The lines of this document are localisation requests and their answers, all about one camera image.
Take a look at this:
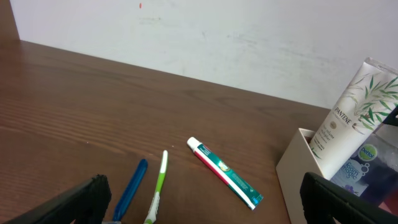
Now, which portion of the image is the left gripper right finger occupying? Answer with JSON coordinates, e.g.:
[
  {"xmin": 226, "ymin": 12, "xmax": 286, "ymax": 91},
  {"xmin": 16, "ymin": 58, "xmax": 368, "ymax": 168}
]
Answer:
[{"xmin": 300, "ymin": 172, "xmax": 397, "ymax": 224}]

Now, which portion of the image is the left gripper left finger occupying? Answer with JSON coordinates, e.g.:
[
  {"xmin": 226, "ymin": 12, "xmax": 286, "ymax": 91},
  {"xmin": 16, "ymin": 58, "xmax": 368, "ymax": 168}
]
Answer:
[{"xmin": 6, "ymin": 174, "xmax": 111, "ymax": 224}]

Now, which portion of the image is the blue foam soap pump bottle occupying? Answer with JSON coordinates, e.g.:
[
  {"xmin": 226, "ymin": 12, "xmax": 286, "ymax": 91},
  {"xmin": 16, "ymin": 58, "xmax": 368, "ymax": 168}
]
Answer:
[{"xmin": 330, "ymin": 124, "xmax": 397, "ymax": 205}]

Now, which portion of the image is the small green toothpaste tube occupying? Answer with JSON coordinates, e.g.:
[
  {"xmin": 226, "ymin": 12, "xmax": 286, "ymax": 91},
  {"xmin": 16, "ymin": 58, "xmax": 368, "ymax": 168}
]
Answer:
[{"xmin": 187, "ymin": 137, "xmax": 264, "ymax": 210}]

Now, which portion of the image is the white Pantene tube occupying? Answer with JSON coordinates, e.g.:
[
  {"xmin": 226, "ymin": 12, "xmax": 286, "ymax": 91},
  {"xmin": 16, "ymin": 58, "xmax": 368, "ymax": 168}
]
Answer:
[{"xmin": 309, "ymin": 57, "xmax": 397, "ymax": 180}]

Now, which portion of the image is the white cardboard box pink interior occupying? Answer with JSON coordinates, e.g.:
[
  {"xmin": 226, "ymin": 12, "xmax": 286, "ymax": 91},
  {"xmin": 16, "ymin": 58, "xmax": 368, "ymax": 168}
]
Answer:
[{"xmin": 275, "ymin": 128, "xmax": 398, "ymax": 224}]

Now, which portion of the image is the blue disposable razor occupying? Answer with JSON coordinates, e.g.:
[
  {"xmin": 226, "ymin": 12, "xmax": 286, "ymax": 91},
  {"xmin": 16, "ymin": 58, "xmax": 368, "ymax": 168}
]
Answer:
[{"xmin": 102, "ymin": 159, "xmax": 148, "ymax": 224}]

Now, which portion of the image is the green white toothbrush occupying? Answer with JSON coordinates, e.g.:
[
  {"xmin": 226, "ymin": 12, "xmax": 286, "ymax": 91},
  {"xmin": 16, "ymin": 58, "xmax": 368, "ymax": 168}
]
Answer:
[{"xmin": 144, "ymin": 150, "xmax": 169, "ymax": 224}]

